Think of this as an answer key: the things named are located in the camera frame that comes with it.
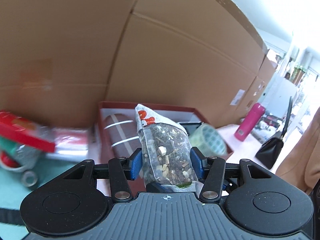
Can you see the teal flower patterned tape roll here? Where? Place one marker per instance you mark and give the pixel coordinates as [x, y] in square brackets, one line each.
[212, 140]

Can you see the pink thermos bottle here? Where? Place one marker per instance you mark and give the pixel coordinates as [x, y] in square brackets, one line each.
[250, 122]

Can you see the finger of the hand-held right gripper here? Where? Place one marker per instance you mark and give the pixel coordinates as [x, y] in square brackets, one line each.
[156, 187]

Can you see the large cardboard box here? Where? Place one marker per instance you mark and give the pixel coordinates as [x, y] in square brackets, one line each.
[62, 55]

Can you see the white plastic tube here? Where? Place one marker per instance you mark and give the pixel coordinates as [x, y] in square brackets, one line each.
[70, 142]

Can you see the dark red storage box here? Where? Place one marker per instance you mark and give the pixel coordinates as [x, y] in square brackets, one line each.
[117, 105]

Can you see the teal blanket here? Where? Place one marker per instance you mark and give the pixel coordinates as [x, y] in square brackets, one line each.
[15, 195]

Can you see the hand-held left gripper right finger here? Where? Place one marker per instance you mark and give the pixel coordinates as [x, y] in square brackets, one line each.
[196, 162]

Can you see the small cardboard box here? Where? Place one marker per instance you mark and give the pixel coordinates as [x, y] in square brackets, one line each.
[262, 82]

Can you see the red box lid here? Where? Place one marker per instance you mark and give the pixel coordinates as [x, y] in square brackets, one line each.
[22, 132]

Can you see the potted plant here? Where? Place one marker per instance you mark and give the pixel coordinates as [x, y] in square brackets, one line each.
[298, 73]

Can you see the dark wide tape roll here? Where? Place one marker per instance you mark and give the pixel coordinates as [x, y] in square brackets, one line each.
[25, 180]

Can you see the small red object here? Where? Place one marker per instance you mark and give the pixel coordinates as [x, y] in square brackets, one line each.
[7, 161]

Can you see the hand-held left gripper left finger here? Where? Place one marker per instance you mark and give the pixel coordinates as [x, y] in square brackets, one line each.
[136, 163]

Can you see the person's tan clothing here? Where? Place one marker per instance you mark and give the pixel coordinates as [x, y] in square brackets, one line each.
[305, 150]

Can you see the green label plastic bottle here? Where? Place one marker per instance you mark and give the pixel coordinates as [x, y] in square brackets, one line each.
[22, 155]

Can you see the black handbag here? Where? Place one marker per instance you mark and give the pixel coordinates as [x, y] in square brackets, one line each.
[270, 150]

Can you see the white bowl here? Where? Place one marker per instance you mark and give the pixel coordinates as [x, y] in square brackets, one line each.
[22, 168]

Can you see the white fabric herb sachet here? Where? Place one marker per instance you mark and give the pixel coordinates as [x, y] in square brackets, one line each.
[165, 150]

